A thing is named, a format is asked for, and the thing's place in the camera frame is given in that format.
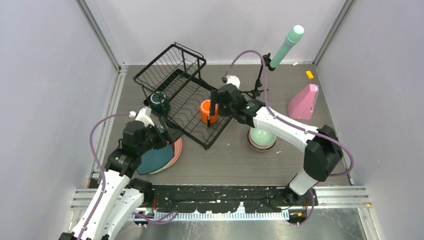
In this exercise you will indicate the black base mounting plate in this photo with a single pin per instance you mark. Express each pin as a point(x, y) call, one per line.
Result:
point(220, 199)

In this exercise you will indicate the yellow small block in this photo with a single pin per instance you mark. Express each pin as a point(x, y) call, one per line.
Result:
point(309, 75)

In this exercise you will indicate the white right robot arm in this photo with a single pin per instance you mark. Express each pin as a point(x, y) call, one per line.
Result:
point(320, 147)

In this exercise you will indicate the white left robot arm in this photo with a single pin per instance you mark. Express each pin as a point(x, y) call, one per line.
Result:
point(119, 194)

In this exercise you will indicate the dark green mug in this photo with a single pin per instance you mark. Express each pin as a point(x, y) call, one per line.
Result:
point(159, 102)

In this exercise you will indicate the pink round plate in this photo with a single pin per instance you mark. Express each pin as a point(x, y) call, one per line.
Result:
point(177, 148)

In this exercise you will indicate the black mini tripod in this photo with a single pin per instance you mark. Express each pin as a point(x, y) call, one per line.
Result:
point(256, 92)

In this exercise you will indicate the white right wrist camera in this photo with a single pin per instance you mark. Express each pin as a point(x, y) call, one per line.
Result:
point(231, 79)

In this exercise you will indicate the light green bowl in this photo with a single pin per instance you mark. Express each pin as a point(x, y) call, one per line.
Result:
point(262, 138)

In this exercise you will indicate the orange mug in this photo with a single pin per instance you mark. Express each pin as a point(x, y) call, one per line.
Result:
point(205, 112)

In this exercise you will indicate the teal square plate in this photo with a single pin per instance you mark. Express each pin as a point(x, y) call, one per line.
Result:
point(155, 159)

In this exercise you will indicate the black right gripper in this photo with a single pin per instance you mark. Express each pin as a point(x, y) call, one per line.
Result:
point(214, 97)

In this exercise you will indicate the pink wedge object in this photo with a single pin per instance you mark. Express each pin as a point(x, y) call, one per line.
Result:
point(302, 106)

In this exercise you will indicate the brown striped bowl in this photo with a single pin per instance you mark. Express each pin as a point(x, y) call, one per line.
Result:
point(255, 147)

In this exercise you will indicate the black wire dish rack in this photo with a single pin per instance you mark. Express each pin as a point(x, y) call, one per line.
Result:
point(176, 71)

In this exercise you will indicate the mint green microphone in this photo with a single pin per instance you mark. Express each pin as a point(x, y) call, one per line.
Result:
point(291, 39)

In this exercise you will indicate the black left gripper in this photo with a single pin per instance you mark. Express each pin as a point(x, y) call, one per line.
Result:
point(173, 133)

